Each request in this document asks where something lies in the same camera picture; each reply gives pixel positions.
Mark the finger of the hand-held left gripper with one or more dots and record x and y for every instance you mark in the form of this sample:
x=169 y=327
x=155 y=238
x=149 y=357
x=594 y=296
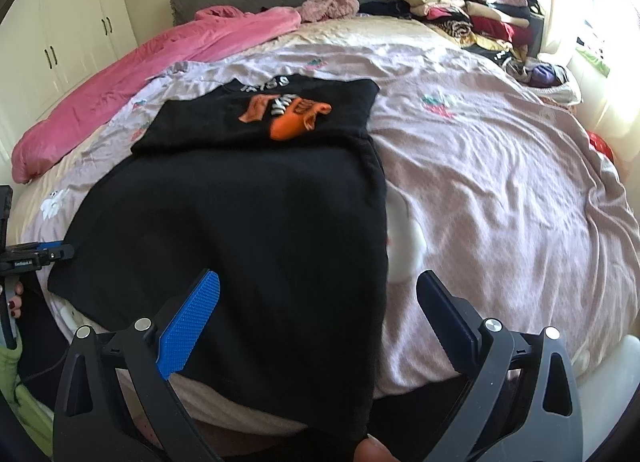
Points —
x=59 y=254
x=50 y=245

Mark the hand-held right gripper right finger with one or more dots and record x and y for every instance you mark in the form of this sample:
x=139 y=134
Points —
x=450 y=324

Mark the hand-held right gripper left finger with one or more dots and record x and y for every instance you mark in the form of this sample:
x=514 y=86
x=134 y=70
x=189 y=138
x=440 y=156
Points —
x=186 y=324

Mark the black sweater with orange cuffs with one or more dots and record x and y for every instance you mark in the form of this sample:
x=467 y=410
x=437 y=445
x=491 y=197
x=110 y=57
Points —
x=240 y=242

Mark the white bag of clothes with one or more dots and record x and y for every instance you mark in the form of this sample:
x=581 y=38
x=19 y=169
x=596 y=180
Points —
x=547 y=79

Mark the pile of folded clothes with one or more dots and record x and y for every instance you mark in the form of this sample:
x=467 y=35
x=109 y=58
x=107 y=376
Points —
x=475 y=11

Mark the person's left hand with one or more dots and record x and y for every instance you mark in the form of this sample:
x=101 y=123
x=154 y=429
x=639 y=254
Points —
x=14 y=303

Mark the person's right hand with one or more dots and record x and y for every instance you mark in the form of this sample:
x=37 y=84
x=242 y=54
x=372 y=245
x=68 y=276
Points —
x=375 y=452

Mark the green cloth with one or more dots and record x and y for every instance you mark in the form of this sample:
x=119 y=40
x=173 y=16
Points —
x=20 y=392

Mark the pink floral bed blanket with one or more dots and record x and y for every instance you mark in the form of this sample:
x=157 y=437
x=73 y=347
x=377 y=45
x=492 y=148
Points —
x=500 y=192

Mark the pink quilt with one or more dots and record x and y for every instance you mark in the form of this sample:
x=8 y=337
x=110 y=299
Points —
x=125 y=76

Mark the white wardrobe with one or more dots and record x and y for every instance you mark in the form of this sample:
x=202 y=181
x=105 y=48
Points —
x=55 y=21

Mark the red object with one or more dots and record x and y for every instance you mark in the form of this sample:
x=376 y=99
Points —
x=600 y=144

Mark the black printed garment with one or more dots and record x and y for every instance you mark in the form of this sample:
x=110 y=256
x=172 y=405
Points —
x=490 y=52

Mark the dark navy garment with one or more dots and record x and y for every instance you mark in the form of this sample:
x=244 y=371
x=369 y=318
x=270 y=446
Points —
x=385 y=9

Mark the pink fluffy garment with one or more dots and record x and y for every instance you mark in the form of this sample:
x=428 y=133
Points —
x=332 y=4

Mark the light curtain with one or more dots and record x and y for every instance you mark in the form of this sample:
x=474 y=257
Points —
x=575 y=1

